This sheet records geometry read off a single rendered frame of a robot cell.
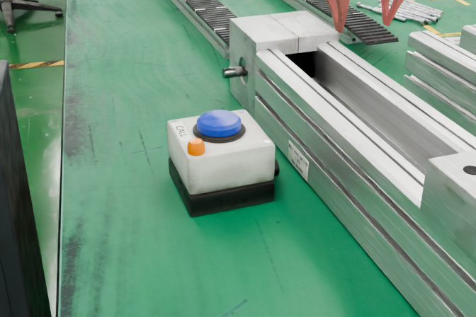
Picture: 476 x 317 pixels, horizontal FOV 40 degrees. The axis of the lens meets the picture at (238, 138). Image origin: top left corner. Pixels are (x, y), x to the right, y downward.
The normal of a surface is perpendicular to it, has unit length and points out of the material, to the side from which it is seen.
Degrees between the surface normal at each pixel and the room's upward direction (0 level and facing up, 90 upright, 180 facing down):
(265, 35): 0
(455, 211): 90
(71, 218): 0
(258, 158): 90
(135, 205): 0
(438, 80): 90
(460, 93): 90
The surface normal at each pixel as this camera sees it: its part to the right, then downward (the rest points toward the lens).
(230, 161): 0.33, 0.44
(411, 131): -0.94, 0.15
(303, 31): 0.00, -0.88
